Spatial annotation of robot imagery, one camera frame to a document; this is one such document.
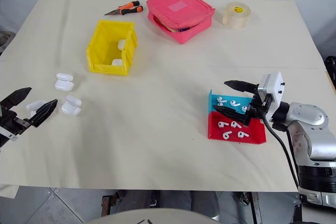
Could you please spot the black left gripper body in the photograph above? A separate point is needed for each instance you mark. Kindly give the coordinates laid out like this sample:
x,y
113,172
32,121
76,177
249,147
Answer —
x,y
11,123

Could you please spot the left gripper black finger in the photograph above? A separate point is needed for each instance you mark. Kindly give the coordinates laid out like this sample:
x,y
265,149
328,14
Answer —
x,y
43,112
15,96

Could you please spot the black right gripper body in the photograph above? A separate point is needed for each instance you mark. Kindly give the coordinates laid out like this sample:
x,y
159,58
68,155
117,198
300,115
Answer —
x,y
258,107

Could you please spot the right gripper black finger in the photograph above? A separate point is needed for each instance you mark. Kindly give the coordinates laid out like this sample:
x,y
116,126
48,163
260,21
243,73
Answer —
x,y
233,112
242,86

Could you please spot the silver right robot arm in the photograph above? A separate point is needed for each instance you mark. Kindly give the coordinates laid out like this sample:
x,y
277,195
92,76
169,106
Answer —
x,y
309,129

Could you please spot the yellow plastic bin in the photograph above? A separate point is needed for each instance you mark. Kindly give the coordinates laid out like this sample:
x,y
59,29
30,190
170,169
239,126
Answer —
x,y
105,43

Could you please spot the pink zippered pouch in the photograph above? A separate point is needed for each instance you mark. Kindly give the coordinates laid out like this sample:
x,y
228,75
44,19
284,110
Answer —
x,y
178,11

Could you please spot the blue plastic tray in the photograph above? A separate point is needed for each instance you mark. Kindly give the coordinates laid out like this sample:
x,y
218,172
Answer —
x,y
214,100

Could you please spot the red plastic tray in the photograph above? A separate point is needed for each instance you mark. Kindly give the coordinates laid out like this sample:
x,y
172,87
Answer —
x,y
256,132

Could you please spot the dark round background object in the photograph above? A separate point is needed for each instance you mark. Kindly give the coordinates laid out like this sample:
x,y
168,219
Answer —
x,y
4,39

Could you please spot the clear tape roll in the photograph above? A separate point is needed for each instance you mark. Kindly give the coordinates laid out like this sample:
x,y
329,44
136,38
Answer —
x,y
236,16

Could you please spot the cream table cover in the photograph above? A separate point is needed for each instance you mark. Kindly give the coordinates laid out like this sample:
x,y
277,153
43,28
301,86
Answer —
x,y
162,103

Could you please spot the black background equipment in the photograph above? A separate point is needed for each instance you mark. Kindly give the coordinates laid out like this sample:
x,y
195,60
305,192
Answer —
x,y
331,64

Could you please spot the metal table leg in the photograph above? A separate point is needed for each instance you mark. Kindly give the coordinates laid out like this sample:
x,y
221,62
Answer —
x,y
254,208

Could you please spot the orange and black pliers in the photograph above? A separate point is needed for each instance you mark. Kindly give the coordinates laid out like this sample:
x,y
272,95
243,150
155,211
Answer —
x,y
128,7

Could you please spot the beige rounded shape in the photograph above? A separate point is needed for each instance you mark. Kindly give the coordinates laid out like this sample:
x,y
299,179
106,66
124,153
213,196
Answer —
x,y
147,217

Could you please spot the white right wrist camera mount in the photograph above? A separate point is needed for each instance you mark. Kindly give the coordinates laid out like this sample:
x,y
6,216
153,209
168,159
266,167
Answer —
x,y
274,87

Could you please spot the rusty metal table bracket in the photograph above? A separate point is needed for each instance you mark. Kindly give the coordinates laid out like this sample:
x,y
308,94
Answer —
x,y
109,203

